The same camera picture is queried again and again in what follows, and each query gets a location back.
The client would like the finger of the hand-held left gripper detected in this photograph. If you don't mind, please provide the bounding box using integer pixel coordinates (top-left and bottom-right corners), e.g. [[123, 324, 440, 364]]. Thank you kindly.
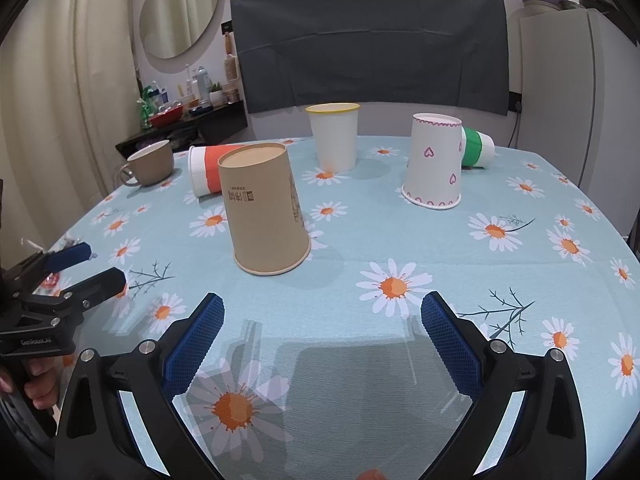
[[49, 267, 127, 312], [9, 242, 93, 292]]

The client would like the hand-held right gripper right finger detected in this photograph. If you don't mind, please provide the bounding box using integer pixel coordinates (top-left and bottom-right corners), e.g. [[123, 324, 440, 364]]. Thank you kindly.
[[420, 291, 587, 480]]

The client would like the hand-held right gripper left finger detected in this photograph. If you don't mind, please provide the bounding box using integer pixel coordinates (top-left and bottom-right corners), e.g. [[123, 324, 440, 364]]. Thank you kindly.
[[54, 292, 226, 480]]

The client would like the brown paper cup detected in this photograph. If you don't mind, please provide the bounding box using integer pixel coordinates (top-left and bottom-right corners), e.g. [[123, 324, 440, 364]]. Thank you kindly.
[[218, 143, 312, 276]]

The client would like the orange and white paper cup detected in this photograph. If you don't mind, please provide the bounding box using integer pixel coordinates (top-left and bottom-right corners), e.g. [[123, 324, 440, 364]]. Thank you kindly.
[[188, 144, 248, 198]]

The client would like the white paper cup with hearts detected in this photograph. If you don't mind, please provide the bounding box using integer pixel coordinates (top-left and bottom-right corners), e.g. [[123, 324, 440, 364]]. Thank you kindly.
[[401, 113, 463, 210]]

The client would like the green and white paper cup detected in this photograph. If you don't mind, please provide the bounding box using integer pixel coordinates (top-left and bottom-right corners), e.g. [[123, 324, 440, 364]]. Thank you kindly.
[[460, 127, 496, 169]]

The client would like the white cup with yellow rim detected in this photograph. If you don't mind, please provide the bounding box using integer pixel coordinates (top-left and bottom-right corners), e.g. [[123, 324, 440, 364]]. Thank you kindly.
[[305, 103, 361, 173]]

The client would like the person's left hand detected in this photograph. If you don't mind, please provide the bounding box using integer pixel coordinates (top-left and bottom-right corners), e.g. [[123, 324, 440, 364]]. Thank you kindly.
[[24, 355, 64, 411]]

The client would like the brown ceramic mug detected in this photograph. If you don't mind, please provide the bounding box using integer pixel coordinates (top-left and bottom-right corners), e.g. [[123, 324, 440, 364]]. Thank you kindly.
[[119, 140, 175, 187]]

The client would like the blue daisy print tablecloth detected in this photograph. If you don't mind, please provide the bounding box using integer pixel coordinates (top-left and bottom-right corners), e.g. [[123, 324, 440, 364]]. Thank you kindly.
[[30, 135, 640, 480]]

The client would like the green plastic bottle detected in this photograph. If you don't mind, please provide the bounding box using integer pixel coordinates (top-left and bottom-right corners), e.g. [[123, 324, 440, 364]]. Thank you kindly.
[[137, 87, 153, 129]]

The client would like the beige curtain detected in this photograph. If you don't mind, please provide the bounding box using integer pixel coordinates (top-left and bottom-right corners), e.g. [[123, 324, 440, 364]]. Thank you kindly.
[[0, 0, 141, 261]]

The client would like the dark side table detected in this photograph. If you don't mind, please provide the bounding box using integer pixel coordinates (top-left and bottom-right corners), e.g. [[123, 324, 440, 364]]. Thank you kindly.
[[115, 100, 248, 161]]

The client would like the wooden hairbrush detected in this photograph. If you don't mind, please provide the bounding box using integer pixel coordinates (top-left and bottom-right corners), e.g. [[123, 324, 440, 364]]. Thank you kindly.
[[224, 32, 239, 83]]

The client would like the white refrigerator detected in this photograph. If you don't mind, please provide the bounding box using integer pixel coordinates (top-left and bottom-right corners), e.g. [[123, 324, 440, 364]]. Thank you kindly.
[[517, 9, 640, 241]]

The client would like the dark grey cloth cover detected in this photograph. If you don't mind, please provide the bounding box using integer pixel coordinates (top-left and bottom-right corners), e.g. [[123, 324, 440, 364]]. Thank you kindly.
[[230, 0, 510, 116]]

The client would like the black power cable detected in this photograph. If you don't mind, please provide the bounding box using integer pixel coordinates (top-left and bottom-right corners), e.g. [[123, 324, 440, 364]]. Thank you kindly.
[[507, 105, 524, 148]]

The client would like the oval wall mirror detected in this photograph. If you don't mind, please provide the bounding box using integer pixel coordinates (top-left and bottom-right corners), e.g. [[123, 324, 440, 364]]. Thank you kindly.
[[138, 0, 223, 60]]

